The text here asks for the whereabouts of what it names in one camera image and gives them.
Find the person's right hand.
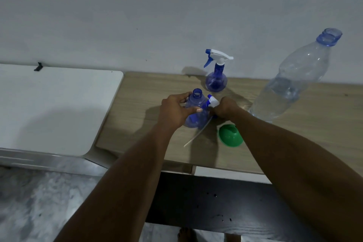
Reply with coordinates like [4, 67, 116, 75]
[213, 96, 242, 122]

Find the person's left forearm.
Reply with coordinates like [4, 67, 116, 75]
[54, 124, 176, 242]

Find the clear plastic water bottle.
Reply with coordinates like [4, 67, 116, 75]
[249, 28, 343, 123]

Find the person's right forearm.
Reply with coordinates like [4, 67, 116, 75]
[228, 108, 363, 242]

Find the white blue trigger spray head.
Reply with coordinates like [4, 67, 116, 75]
[183, 94, 220, 148]
[203, 49, 234, 73]

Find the white side table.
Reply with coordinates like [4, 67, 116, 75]
[0, 64, 124, 177]

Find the person's left hand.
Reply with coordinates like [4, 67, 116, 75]
[157, 92, 203, 132]

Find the person's left foot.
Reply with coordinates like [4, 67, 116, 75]
[177, 227, 198, 242]

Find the black wooden board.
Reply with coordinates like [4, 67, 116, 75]
[144, 171, 321, 242]

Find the green plastic funnel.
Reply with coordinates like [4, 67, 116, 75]
[217, 124, 244, 147]

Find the wooden table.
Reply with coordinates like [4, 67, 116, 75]
[95, 71, 363, 184]

